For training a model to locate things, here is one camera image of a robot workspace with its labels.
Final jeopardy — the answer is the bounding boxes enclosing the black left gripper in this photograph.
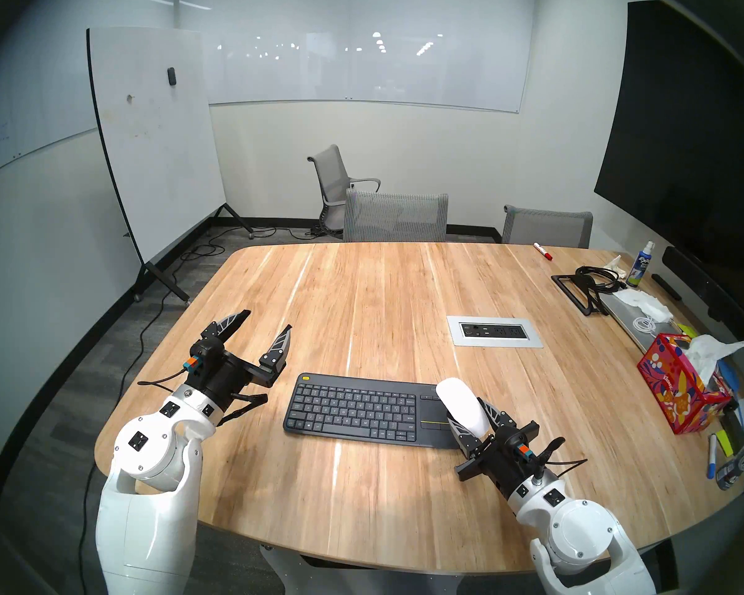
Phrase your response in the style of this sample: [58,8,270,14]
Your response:
[192,309,293,413]

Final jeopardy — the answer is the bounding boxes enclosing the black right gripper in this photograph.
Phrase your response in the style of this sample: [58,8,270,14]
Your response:
[446,397,556,501]

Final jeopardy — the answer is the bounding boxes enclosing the white computer mouse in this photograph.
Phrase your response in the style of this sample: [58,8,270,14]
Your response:
[435,377,492,441]

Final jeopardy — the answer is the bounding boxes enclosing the silver table power outlet panel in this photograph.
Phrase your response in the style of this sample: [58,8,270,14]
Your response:
[446,315,544,349]

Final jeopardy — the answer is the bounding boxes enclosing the black laptop stand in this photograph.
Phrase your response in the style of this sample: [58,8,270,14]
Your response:
[551,273,609,317]

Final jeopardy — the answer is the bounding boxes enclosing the gray office chair with armrests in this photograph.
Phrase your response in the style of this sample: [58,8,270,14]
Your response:
[307,144,381,235]

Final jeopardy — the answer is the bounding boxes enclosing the silver closed laptop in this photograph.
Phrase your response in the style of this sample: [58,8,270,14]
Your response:
[598,290,680,355]

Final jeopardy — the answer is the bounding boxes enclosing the gray mesh office chair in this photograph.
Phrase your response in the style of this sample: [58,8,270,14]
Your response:
[502,205,594,249]
[343,189,450,243]

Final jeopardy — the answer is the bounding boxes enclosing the colourful floral tissue box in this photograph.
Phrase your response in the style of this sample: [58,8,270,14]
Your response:
[637,333,733,435]

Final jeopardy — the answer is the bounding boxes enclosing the crumpled white cloth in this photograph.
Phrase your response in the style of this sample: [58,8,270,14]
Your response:
[613,288,675,322]

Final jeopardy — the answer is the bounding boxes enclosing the mobile whiteboard on black stand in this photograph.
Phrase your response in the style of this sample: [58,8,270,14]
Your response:
[86,27,255,304]

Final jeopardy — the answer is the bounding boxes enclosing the whiteboard cleaner spray bottle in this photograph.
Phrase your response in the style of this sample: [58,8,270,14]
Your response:
[626,240,656,288]

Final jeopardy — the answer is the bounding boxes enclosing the white tissue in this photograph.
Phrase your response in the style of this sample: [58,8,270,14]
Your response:
[682,335,744,384]

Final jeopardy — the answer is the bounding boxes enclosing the blue plastic item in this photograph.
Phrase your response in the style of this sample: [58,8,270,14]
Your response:
[716,358,740,396]

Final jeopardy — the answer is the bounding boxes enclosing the dark gray bottle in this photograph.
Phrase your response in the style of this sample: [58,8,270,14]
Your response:
[716,430,744,491]

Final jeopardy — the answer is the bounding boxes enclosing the black video conference bar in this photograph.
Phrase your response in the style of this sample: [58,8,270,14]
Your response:
[662,246,744,342]

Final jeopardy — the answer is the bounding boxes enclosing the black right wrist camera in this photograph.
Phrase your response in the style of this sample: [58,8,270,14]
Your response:
[505,430,534,464]

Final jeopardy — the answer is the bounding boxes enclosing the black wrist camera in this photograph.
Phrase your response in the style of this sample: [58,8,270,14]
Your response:
[183,338,227,377]
[505,430,534,464]

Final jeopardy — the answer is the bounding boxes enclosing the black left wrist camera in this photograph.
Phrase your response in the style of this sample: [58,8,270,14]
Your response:
[183,338,227,377]

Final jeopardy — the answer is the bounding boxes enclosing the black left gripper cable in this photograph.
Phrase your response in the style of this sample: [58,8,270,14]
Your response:
[214,392,268,427]

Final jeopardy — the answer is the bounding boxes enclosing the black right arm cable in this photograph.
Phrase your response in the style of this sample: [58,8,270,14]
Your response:
[530,438,588,480]

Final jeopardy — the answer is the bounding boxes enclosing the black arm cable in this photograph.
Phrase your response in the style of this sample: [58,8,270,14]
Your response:
[530,438,588,480]
[138,368,190,390]

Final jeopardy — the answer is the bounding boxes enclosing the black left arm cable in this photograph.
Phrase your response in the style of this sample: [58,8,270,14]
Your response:
[138,368,190,390]

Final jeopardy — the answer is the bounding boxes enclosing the black floor cables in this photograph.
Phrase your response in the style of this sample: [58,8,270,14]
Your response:
[180,225,323,260]

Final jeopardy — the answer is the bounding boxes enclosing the black wireless keyboard with touchpad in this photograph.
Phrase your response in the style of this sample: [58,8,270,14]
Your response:
[283,372,466,449]

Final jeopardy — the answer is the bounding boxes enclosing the coiled black cable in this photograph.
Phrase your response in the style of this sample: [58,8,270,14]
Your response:
[575,265,624,293]

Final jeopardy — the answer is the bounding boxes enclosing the large glass wall whiteboard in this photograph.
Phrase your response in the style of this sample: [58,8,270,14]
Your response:
[174,0,537,113]

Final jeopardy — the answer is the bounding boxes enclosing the white wall whiteboard with writing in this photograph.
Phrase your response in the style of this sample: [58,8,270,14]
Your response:
[0,0,100,185]

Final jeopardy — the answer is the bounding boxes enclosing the large black wall television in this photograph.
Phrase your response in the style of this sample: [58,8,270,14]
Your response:
[594,0,744,278]

